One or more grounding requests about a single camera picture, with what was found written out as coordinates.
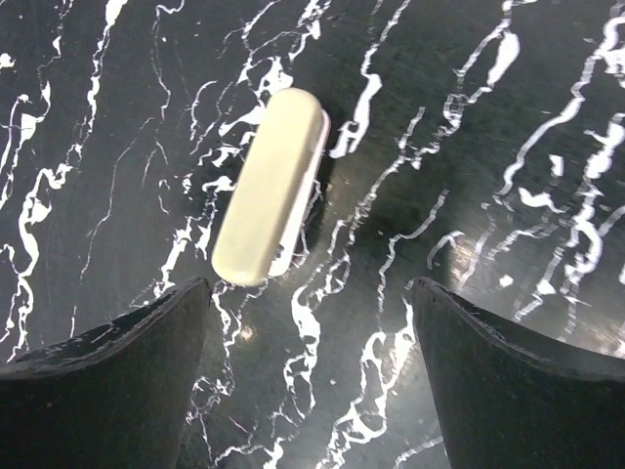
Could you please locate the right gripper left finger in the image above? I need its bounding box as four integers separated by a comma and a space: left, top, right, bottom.
1, 277, 211, 468

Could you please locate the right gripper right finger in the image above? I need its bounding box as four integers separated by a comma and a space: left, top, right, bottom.
412, 277, 624, 468

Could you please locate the cream white stapler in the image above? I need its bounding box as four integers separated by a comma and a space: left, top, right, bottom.
211, 88, 331, 287

